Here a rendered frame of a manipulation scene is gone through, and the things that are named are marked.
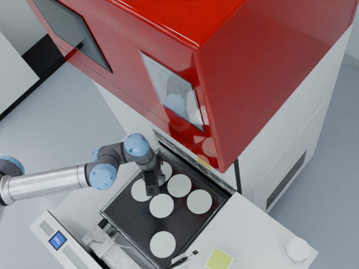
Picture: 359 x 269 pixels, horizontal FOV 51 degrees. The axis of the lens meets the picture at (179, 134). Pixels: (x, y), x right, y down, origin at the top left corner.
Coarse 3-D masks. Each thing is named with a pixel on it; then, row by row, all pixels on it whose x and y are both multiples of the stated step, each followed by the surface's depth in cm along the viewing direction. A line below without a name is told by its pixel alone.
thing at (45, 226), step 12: (48, 216) 152; (36, 228) 150; (48, 228) 150; (60, 228) 148; (48, 240) 147; (72, 240) 145; (60, 252) 144; (72, 252) 143; (84, 252) 142; (72, 264) 141; (84, 264) 140; (96, 264) 139
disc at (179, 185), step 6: (180, 174) 157; (174, 180) 156; (180, 180) 155; (186, 180) 155; (168, 186) 155; (174, 186) 155; (180, 186) 154; (186, 186) 154; (174, 192) 154; (180, 192) 153; (186, 192) 153
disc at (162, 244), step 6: (156, 234) 147; (162, 234) 146; (168, 234) 146; (156, 240) 146; (162, 240) 145; (168, 240) 145; (174, 240) 144; (150, 246) 145; (156, 246) 145; (162, 246) 144; (168, 246) 144; (174, 246) 143; (156, 252) 143; (162, 252) 143; (168, 252) 143
